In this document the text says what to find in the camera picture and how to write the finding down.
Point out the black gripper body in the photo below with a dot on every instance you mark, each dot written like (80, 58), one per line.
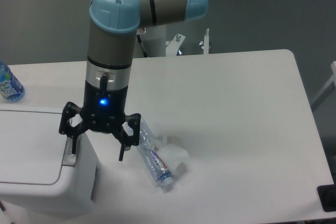
(102, 109)

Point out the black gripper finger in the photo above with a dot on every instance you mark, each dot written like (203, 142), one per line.
(73, 132)
(126, 129)

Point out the white push-lid trash can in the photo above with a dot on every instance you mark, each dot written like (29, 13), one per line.
(39, 169)

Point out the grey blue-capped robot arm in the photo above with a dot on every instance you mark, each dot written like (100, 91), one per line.
(112, 35)

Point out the crushed clear plastic bottle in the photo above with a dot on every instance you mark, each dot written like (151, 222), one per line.
(158, 170)

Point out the blue labelled water bottle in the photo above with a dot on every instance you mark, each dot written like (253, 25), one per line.
(11, 88)

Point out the black clamp at table edge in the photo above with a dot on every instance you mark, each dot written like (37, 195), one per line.
(327, 197)

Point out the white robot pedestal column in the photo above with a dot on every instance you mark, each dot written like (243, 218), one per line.
(150, 42)

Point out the white bracket with bolts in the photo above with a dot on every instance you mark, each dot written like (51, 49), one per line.
(179, 46)

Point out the white frame at right edge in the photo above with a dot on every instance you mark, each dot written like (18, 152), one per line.
(327, 88)

